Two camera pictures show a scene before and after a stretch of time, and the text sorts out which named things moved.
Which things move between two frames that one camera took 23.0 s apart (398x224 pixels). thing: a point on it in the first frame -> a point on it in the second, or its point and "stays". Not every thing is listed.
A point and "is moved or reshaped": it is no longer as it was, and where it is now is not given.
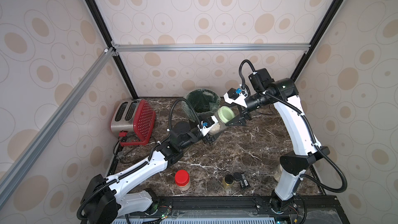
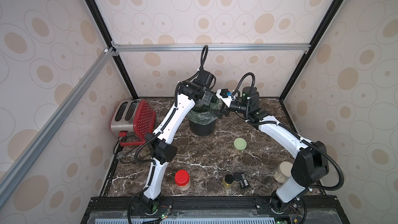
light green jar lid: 225,114 is moved or reshaped
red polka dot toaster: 133,119 stays
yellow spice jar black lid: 228,181 stays
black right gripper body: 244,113 -> 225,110
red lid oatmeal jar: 182,180 stays
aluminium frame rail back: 259,47 stays
